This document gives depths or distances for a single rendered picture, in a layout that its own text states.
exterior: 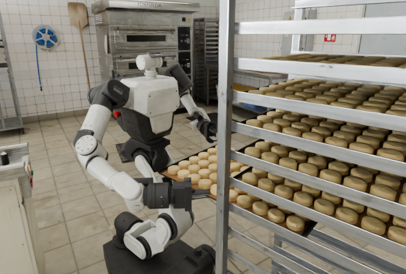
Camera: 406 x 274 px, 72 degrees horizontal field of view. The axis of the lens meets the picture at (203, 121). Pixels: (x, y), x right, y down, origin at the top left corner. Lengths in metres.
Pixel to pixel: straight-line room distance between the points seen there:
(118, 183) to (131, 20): 4.13
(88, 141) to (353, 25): 0.90
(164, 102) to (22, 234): 0.97
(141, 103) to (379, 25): 0.95
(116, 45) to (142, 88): 3.58
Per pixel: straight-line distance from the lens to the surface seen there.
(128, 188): 0.98
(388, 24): 0.64
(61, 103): 5.84
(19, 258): 1.83
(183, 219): 1.52
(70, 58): 5.75
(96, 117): 1.18
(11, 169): 1.60
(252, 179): 0.89
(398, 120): 0.66
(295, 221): 0.89
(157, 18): 5.12
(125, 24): 4.91
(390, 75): 0.65
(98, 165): 1.08
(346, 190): 0.73
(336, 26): 0.66
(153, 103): 1.30
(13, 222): 1.71
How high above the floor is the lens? 1.48
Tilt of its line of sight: 17 degrees down
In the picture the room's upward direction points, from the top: straight up
